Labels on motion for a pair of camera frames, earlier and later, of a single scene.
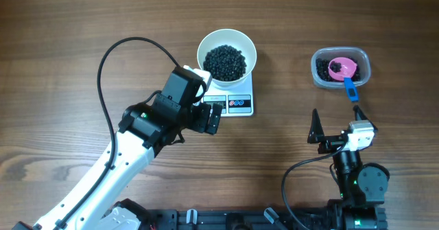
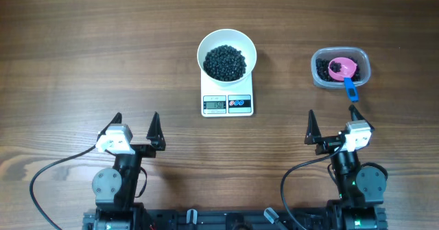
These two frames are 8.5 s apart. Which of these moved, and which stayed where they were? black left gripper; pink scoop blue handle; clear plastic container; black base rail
Moved: black left gripper
Stayed: clear plastic container; black base rail; pink scoop blue handle
